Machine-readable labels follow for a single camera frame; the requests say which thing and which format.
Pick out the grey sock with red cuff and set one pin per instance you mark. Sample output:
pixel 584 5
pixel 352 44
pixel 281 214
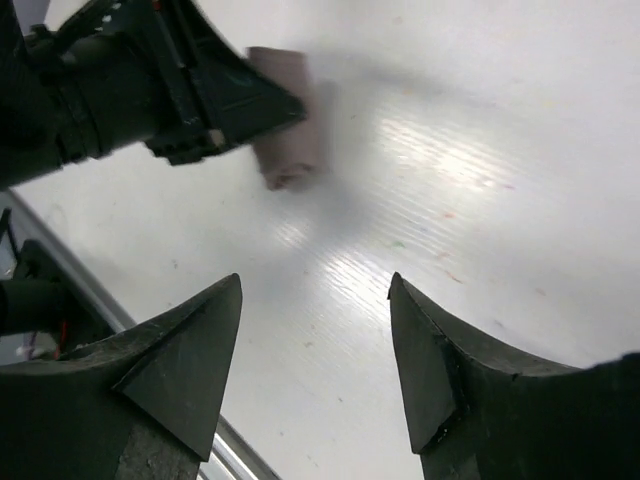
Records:
pixel 291 158

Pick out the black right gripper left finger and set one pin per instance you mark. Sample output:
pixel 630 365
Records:
pixel 140 404

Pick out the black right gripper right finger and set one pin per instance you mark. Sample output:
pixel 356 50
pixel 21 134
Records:
pixel 478 408

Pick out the aluminium frame rail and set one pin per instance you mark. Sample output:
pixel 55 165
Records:
pixel 230 457

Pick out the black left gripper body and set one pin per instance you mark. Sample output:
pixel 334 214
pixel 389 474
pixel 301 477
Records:
pixel 120 72

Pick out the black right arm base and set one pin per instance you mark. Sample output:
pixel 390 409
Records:
pixel 40 303

